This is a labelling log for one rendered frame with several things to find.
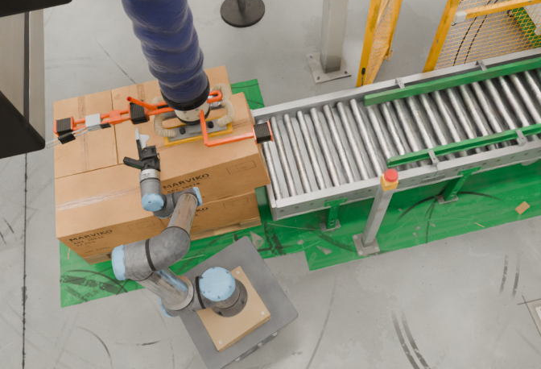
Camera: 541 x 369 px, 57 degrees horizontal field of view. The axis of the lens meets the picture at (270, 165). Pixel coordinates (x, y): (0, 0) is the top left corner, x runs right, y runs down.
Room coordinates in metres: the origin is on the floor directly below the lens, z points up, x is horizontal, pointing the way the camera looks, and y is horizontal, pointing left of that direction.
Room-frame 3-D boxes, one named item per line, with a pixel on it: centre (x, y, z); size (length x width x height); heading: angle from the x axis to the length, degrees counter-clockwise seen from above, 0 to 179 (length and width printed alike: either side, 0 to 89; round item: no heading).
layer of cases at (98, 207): (1.66, 0.76, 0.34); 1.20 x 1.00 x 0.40; 97
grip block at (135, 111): (1.38, 0.60, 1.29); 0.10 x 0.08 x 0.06; 7
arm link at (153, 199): (0.94, 0.53, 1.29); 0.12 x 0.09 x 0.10; 7
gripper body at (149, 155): (1.11, 0.54, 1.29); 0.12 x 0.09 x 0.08; 7
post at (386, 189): (1.03, -0.58, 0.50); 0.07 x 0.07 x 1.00; 7
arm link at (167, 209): (0.94, 0.51, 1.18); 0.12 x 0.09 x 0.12; 97
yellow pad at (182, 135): (1.32, 0.34, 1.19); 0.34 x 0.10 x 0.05; 97
